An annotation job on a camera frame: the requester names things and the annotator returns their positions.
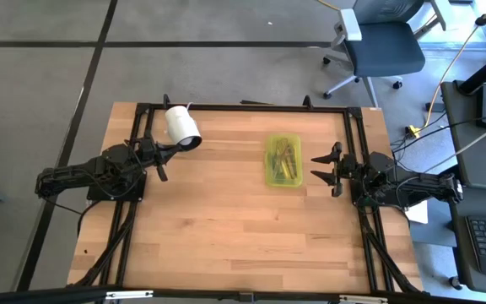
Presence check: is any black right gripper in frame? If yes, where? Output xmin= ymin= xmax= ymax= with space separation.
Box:
xmin=309 ymin=141 xmax=360 ymax=198

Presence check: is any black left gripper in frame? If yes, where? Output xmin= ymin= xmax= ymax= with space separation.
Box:
xmin=135 ymin=133 xmax=185 ymax=183

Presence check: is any white paper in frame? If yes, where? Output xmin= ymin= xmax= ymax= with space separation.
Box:
xmin=403 ymin=199 xmax=430 ymax=225

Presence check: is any black side desk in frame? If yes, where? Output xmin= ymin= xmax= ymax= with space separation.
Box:
xmin=439 ymin=79 xmax=486 ymax=296

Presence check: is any black front crossbar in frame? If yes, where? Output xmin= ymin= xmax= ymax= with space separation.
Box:
xmin=0 ymin=285 xmax=486 ymax=304

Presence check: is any black pole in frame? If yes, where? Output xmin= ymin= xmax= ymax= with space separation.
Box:
xmin=456 ymin=53 xmax=486 ymax=96

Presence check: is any black aluminium table frame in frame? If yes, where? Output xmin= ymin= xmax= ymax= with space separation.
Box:
xmin=66 ymin=93 xmax=424 ymax=296

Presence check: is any yellow extension cord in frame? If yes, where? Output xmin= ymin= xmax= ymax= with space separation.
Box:
xmin=404 ymin=0 xmax=486 ymax=139
xmin=315 ymin=0 xmax=342 ymax=12

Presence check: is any black cable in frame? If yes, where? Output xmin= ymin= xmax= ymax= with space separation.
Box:
xmin=390 ymin=110 xmax=486 ymax=154

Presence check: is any beige cable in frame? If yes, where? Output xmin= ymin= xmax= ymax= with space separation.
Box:
xmin=423 ymin=117 xmax=486 ymax=174

